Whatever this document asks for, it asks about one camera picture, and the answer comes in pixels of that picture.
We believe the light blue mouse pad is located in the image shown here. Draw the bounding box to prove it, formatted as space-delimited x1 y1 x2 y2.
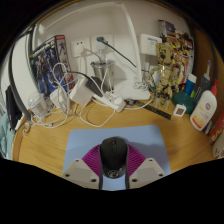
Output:
62 124 172 192

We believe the colourful comic print box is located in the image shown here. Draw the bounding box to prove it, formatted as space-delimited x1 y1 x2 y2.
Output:
158 19 195 85

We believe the white power strip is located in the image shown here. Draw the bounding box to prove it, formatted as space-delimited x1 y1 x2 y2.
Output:
93 90 127 113

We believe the tan tree figure model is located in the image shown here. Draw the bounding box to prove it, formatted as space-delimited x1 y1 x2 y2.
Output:
148 41 181 111

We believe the teal quilt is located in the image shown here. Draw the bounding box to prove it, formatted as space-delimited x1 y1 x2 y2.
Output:
0 113 15 160

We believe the black computer mouse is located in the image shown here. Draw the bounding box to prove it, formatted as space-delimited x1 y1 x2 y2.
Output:
99 136 129 179

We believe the black bottle white nozzle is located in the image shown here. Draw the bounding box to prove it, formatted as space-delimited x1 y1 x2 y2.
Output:
194 59 213 101

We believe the clear lidded plastic cup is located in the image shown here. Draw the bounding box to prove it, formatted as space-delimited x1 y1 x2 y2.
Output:
27 91 50 118

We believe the black hanging bag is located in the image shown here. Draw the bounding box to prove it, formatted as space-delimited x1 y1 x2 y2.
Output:
4 84 23 132

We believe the white lotion pump bottle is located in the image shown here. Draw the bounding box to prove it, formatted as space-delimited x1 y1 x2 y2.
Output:
189 78 221 132

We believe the small white square clock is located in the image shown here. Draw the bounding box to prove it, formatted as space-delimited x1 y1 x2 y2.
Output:
173 103 188 118

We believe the white cube charger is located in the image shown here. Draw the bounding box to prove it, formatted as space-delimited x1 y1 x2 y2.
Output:
49 88 69 109

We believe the robot model kit box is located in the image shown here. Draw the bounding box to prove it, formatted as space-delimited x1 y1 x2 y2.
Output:
28 34 73 98

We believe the white wall device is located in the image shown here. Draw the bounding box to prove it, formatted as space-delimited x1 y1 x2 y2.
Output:
139 33 163 56

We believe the large white adapter block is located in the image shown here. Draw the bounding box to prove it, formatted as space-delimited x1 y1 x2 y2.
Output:
68 77 93 108

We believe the white wall socket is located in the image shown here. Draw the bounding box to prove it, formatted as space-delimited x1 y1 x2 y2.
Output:
70 37 91 58
91 34 115 55

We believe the black power adapter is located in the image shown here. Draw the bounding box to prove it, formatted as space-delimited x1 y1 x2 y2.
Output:
84 76 105 98

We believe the black ruler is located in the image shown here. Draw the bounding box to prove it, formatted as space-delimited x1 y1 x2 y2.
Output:
134 99 173 121

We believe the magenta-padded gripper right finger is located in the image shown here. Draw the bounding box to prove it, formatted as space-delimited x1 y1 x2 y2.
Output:
124 143 167 190

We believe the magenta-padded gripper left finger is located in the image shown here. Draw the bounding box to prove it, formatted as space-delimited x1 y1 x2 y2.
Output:
62 143 103 190

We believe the grey metal desk frame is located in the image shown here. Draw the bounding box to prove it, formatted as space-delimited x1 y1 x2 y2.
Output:
7 28 38 118

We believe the dark green plug cable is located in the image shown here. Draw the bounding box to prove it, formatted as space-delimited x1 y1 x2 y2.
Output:
96 36 148 73

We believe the dark green round bowl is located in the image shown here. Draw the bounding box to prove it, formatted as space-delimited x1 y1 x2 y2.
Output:
172 91 196 115

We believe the red snack can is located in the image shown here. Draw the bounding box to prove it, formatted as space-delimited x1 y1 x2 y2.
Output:
209 109 224 145

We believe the white mug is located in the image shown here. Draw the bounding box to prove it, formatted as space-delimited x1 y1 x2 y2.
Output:
213 133 224 160

